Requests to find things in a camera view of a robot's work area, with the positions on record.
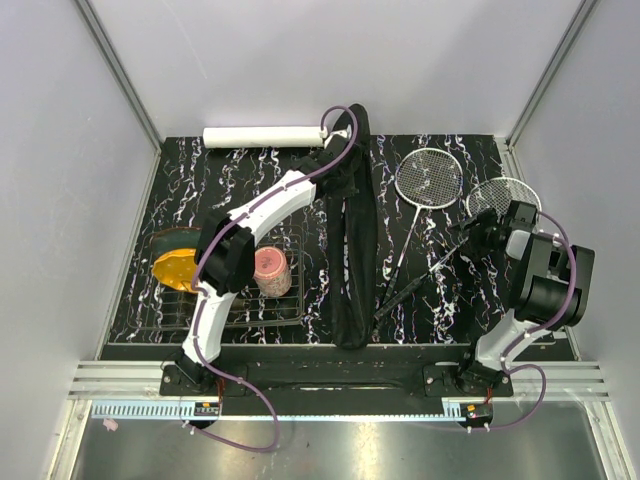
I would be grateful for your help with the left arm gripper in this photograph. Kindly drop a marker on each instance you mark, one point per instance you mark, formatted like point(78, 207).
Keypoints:
point(349, 189)

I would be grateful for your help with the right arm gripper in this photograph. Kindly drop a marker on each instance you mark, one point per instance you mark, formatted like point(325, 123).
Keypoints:
point(485, 218)

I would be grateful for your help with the badminton racket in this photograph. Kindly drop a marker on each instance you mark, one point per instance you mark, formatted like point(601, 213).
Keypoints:
point(427, 179)
point(501, 215)

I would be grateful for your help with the black racket bag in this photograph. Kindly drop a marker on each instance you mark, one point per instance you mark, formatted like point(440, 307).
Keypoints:
point(352, 242)

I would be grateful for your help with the white shuttlecock tube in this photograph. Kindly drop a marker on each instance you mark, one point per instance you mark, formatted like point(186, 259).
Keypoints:
point(288, 136)

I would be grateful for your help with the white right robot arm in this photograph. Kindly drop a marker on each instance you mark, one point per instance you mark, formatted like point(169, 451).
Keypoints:
point(549, 289)

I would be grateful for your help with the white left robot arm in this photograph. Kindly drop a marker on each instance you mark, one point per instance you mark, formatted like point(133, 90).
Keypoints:
point(225, 254)

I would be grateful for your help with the pink patterned mug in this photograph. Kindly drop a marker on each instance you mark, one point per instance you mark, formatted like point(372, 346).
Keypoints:
point(272, 273)

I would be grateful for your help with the green round object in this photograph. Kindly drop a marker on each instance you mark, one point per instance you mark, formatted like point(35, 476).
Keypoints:
point(174, 239)

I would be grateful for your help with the yellow cloth item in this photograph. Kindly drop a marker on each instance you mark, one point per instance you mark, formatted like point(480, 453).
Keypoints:
point(175, 269)

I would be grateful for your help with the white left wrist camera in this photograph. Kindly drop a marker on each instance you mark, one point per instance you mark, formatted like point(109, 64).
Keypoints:
point(335, 134)

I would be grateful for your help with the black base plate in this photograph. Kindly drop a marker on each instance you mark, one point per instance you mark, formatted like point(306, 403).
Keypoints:
point(397, 376)

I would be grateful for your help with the wire rack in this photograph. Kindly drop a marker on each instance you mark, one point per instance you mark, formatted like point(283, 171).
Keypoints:
point(159, 309)

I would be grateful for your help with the aluminium frame rail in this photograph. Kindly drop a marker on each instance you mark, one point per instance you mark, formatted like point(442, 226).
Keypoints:
point(116, 380)

